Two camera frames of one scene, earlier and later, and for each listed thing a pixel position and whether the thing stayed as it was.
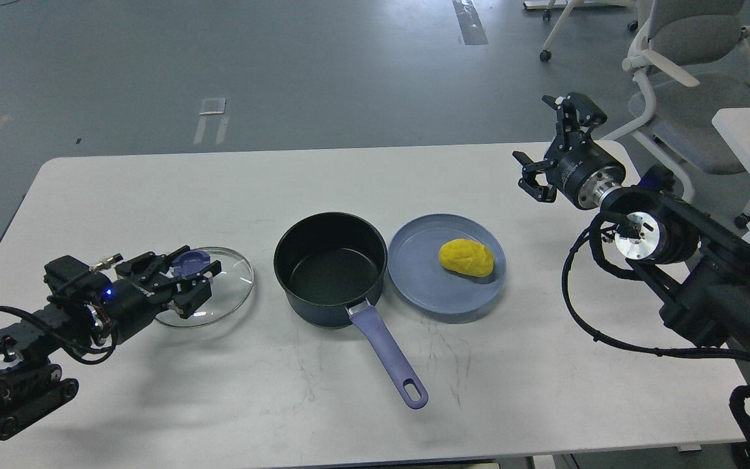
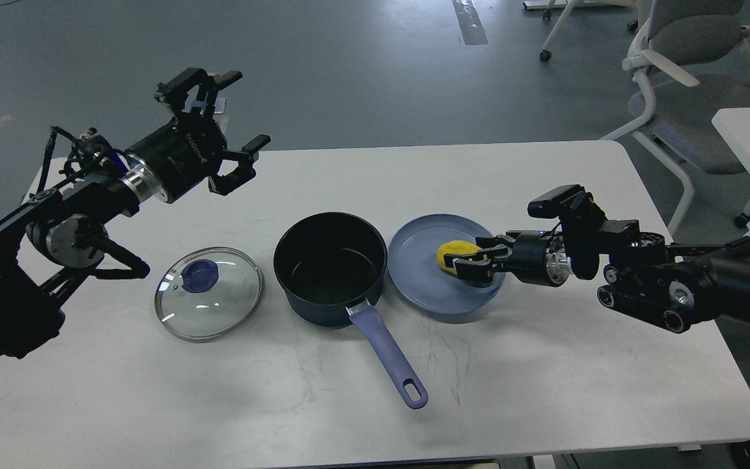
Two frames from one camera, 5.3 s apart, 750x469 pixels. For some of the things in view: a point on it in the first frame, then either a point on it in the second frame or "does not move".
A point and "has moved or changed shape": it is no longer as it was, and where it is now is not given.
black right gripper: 573,165 -> 538,258
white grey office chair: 694,56 does not move
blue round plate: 417,274 does not move
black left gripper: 125,307 -> 192,147
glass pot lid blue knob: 189,261 has moved or changed shape
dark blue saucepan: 327,263 does not move
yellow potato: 467,256 does not move
